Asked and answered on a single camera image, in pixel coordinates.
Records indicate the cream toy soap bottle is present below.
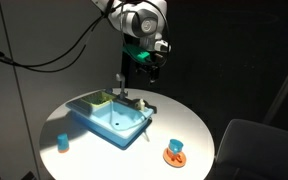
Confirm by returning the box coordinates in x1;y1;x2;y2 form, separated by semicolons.
135;98;147;111

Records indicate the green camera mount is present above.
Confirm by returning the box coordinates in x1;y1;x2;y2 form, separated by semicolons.
122;43;151;63

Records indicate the green toy dish rack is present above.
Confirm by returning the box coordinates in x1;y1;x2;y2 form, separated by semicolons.
79;91;117;108

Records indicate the blue toy sink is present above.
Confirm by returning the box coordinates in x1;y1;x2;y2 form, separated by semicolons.
65;96;155;150

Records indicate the grey slanted pole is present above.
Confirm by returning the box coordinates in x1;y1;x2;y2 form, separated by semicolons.
263;46;288;125

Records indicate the blue toy teacup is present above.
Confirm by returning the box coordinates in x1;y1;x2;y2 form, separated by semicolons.
168;138;185;156

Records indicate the blue cup with orange rim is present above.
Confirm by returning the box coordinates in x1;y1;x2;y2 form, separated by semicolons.
57;133;71;154

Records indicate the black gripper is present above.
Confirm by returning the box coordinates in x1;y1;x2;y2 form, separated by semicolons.
134;59;162;84

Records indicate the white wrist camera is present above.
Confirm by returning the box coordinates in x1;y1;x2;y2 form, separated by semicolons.
153;39;172;54

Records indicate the grey toy faucet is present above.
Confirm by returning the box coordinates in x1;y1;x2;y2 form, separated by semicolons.
115;73;134;105

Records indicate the grey chair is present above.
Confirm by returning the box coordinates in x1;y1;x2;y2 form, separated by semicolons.
213;118;288;180

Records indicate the orange toy saucer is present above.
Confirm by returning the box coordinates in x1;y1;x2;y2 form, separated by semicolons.
162;147;188;168

